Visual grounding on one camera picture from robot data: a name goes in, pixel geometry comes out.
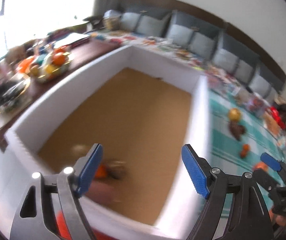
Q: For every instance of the purple sweet potato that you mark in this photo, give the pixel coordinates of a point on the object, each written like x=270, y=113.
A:
x=236, y=130

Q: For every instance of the grey cushion far right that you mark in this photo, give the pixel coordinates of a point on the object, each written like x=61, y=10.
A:
x=265, y=83

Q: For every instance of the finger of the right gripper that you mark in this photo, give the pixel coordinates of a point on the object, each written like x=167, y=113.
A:
x=265, y=180
x=276, y=165

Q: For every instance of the red apple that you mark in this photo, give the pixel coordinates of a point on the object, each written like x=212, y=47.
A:
x=260, y=165

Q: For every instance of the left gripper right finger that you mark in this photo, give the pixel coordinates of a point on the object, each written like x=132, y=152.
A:
x=249, y=217

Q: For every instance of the grey cushion far left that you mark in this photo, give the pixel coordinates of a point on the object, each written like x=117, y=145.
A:
x=143, y=24

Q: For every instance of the fruit bowl on table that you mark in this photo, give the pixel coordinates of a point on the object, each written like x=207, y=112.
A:
x=47, y=67

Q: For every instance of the person's right hand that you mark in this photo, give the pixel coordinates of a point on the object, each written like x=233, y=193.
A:
x=278, y=221

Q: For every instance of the teal plaid tablecloth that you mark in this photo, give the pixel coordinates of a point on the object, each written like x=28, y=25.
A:
x=224, y=149

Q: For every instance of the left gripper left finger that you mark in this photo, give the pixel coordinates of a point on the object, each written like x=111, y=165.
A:
x=35, y=215

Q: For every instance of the small orange tangerine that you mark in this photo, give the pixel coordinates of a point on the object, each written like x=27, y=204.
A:
x=244, y=150

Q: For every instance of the white cardboard box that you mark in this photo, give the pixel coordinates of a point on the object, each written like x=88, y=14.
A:
x=142, y=107

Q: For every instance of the yellow pear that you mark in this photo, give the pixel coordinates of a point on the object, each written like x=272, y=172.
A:
x=234, y=115

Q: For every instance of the brown-green apple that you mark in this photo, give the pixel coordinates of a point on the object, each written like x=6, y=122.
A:
x=116, y=168

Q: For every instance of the grey cushion centre right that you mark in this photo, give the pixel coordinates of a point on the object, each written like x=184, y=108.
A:
x=235, y=58

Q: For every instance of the grey cushion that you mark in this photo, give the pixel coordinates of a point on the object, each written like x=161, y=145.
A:
x=192, y=33
x=143, y=24
x=235, y=58
x=265, y=83

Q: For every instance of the grey cushion centre left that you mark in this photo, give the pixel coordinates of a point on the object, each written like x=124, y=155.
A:
x=192, y=33

